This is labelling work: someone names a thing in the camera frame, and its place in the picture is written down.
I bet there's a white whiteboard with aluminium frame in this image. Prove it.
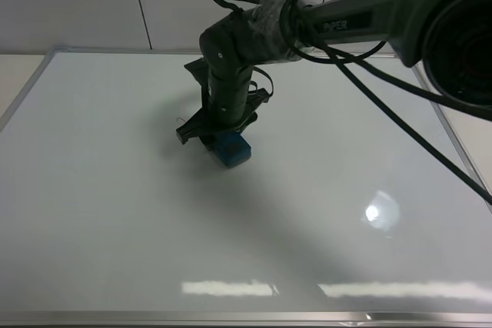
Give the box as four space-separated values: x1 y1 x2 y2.
1 50 491 327

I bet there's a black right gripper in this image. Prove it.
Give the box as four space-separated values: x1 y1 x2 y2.
176 74 269 145

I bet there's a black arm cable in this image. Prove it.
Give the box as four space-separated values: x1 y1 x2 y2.
207 0 492 206

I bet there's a blue board eraser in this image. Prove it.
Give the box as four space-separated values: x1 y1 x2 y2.
213 132 252 168

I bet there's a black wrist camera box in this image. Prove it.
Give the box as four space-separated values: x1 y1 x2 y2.
184 58 209 88

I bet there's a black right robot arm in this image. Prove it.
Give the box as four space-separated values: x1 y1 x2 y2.
177 0 491 144

